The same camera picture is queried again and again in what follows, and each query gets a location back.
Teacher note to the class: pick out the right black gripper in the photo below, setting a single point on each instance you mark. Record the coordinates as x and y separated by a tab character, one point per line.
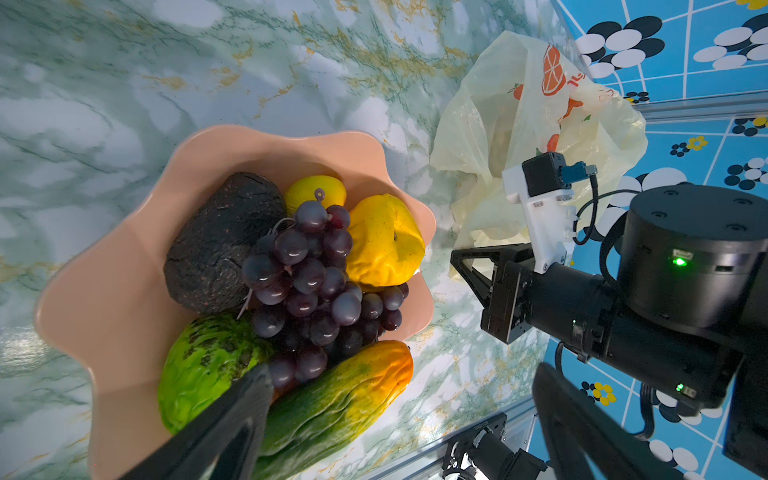
515	298

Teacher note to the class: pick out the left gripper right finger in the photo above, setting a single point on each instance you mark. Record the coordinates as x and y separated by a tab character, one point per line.
579	436

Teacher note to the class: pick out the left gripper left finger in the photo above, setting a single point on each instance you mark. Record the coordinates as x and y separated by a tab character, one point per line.
225	438

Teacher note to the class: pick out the green orange papaya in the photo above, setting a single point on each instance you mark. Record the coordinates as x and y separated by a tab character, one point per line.
324	416

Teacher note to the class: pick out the pink scalloped fruit bowl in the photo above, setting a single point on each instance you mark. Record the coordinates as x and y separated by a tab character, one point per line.
118	306

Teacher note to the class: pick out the cream printed plastic bag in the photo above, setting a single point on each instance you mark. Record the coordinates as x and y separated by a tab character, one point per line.
522	98

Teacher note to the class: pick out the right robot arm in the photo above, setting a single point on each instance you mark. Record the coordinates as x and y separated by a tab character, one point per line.
685	314

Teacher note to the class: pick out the green lime fruit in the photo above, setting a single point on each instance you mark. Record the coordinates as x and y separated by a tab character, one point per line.
209	355

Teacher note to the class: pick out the yellow bell pepper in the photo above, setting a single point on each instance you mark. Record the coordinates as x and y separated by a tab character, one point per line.
388	247

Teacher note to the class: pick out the dark avocado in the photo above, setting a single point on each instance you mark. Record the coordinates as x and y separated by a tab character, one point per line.
203	265

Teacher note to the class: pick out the purple grape bunch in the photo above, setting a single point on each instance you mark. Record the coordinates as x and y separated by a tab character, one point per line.
303	298

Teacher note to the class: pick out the yellow lemon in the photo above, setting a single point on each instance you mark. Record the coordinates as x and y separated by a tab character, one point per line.
330	191

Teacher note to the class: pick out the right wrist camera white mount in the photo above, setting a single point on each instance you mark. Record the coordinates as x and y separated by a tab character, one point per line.
542	186

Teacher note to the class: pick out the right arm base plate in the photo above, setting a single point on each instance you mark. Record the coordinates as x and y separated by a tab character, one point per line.
481	449

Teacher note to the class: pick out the aluminium front rail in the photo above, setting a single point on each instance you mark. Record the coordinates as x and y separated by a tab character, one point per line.
513	424

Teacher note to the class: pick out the right aluminium corner post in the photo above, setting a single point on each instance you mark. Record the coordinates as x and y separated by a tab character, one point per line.
706	108

